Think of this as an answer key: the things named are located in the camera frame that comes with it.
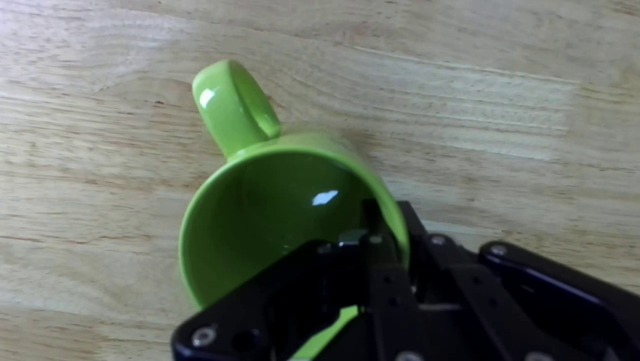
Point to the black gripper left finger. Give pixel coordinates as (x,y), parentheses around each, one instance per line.
(267,321)

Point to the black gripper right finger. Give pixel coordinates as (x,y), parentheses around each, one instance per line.
(506,302)

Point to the green ceramic mug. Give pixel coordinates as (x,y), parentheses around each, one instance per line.
(267,213)

